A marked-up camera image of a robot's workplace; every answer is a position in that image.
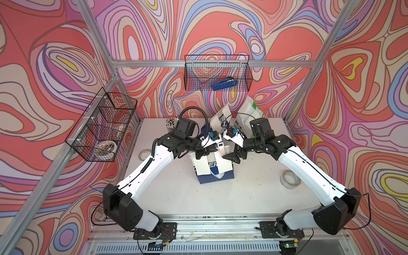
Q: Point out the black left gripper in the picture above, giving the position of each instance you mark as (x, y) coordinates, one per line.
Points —
(205, 151)

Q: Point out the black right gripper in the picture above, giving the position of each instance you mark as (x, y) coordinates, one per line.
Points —
(234, 157)

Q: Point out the dark blue paper bag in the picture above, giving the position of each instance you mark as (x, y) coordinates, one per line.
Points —
(215, 176)

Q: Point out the blue white paper bag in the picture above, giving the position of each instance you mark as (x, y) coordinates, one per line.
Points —
(221, 120)

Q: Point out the green white paper bag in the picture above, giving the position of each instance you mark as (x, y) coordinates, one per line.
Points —
(249, 111)

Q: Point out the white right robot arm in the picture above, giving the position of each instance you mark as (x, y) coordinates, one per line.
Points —
(337, 204)

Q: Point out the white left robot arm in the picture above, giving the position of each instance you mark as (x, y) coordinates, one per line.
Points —
(120, 202)

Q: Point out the clear cup of pencils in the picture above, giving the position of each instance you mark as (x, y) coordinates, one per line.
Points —
(171, 123)

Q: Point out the white tape roll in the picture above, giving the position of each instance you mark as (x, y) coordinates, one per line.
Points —
(289, 180)

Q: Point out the blue stapler in basket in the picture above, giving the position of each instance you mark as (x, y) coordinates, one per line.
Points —
(225, 83)

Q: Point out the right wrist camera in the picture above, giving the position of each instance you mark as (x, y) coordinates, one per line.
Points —
(233, 135)

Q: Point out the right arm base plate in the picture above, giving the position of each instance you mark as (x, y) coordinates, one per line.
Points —
(275, 230)

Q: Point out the black wire basket back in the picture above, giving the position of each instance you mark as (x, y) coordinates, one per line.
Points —
(202, 70)

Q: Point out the black wire basket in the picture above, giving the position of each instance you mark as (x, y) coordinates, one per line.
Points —
(107, 117)
(202, 70)

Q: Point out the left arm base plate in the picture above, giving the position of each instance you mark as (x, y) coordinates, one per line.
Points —
(166, 231)

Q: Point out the black wire basket left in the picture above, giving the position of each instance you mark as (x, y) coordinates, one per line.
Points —
(107, 117)

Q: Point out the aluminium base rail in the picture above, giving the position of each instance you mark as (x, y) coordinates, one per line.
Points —
(218, 235)

